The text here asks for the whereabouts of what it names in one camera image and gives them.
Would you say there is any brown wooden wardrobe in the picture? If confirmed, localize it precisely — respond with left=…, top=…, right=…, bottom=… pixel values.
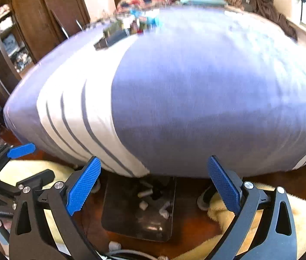
left=0, top=0, right=90, bottom=104

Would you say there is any dark green box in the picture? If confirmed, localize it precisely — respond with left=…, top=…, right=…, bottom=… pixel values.
left=94, top=29, right=130, bottom=50

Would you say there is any plaid red blue pillow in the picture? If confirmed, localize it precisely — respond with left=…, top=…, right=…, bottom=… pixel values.
left=116, top=0, right=172, bottom=13

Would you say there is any blue plastic packet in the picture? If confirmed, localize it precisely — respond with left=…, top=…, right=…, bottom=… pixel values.
left=140, top=16, right=159, bottom=30

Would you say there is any teal folded pillow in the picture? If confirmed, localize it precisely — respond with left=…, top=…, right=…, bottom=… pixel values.
left=179, top=0, right=227, bottom=7

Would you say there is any white storage bin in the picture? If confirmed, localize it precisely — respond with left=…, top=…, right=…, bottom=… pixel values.
left=273, top=0, right=301, bottom=24

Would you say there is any brown curtain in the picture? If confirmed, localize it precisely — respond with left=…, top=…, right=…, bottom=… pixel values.
left=256, top=0, right=297, bottom=41

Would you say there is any yellow fluffy rug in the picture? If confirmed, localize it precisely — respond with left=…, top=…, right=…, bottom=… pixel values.
left=0, top=158, right=306, bottom=260

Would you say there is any blue white striped bedspread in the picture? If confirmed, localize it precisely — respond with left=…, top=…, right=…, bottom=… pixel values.
left=3, top=6, right=306, bottom=177

